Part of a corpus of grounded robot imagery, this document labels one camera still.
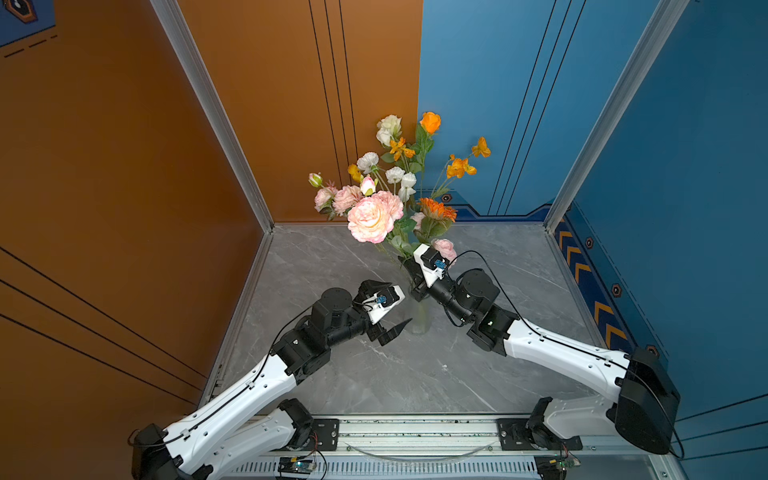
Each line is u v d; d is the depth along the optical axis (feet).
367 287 2.08
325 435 2.42
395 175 2.50
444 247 2.29
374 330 2.01
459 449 2.41
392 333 2.01
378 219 1.59
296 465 2.32
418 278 1.99
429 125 2.91
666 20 2.29
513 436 2.38
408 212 2.50
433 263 1.79
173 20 2.31
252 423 1.87
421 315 2.79
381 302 1.84
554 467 2.29
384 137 2.79
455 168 2.77
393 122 2.89
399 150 2.84
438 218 2.15
